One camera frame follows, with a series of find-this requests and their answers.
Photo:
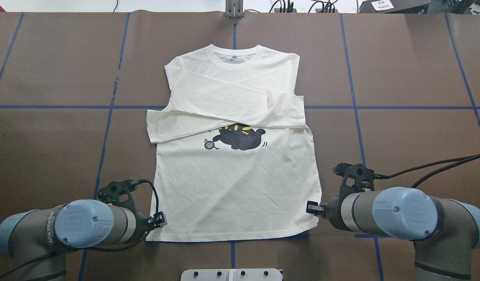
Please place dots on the aluminium frame post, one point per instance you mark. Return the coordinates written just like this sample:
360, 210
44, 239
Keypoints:
234, 9

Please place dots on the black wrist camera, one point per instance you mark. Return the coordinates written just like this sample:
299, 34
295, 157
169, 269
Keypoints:
355, 178
119, 193

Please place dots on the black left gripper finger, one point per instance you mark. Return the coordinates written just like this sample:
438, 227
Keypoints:
159, 219

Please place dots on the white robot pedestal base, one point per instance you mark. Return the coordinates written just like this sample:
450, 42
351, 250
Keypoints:
255, 274

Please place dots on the cream long-sleeve cat shirt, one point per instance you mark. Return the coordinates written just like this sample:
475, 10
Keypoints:
235, 158

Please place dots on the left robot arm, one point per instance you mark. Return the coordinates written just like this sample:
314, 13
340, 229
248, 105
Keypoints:
39, 240

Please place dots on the dark box with label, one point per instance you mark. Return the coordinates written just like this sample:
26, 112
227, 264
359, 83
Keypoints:
394, 7

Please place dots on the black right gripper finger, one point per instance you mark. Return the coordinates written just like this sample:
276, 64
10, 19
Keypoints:
313, 208

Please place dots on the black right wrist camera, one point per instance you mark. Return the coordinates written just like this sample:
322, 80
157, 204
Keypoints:
355, 178

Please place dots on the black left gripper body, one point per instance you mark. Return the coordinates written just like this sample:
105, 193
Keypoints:
143, 225

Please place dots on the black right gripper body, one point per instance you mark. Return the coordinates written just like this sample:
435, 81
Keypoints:
332, 208

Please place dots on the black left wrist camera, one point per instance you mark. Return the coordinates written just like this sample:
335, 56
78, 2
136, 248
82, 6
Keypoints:
119, 193

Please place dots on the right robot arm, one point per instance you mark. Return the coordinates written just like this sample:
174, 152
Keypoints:
443, 231

